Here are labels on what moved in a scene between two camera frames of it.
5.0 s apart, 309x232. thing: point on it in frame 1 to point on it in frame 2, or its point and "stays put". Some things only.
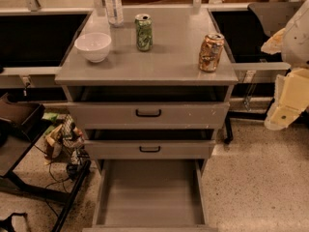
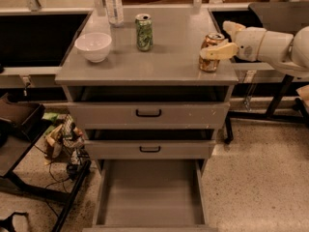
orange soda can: [210, 51] stays put
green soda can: [144, 32] stays put
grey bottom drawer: [151, 195] stays put
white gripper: [297, 43] to [248, 44]
